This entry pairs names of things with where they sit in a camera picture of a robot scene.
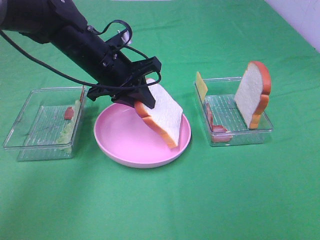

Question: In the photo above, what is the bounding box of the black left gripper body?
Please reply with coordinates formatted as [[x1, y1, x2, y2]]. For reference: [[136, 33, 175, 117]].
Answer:
[[86, 33, 162, 101]]

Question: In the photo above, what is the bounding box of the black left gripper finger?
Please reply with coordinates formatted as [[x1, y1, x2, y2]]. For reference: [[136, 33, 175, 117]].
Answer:
[[134, 83, 156, 109], [111, 92, 140, 107]]

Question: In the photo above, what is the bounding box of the toast bread slice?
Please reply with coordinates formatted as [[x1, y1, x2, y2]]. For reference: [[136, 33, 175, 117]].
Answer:
[[234, 61, 272, 129], [134, 78, 183, 149]]

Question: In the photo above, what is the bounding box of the yellow cheese slice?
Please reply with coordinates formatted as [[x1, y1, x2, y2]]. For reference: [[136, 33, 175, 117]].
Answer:
[[195, 71, 208, 104]]

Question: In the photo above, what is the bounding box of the bacon strip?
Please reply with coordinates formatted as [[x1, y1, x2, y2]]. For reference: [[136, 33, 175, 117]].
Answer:
[[206, 103, 233, 143], [64, 86, 85, 120]]

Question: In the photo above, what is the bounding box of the green lettuce leaf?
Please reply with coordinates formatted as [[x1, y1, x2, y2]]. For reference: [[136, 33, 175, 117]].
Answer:
[[56, 104, 81, 144]]

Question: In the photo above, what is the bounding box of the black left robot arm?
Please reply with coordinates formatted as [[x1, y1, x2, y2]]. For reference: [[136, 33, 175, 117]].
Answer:
[[0, 0, 161, 108]]

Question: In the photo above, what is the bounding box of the pink round plate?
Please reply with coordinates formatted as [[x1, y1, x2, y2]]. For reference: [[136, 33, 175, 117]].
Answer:
[[93, 103, 192, 169]]

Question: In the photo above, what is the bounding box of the right clear plastic container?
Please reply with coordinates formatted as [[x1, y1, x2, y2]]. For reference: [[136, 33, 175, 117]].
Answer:
[[194, 76, 273, 147]]

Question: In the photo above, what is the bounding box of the clear plastic container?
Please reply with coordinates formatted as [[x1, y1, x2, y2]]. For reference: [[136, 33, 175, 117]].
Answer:
[[194, 76, 273, 147], [3, 86, 87, 161]]

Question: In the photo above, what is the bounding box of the left clear plastic container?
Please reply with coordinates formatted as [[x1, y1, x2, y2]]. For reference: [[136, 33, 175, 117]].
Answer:
[[3, 86, 87, 161]]

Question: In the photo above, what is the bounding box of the green tablecloth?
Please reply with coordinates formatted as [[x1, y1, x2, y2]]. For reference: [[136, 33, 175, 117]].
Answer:
[[0, 0, 320, 240]]

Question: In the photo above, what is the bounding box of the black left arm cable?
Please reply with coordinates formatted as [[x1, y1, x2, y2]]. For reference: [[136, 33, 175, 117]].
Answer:
[[0, 20, 162, 89]]

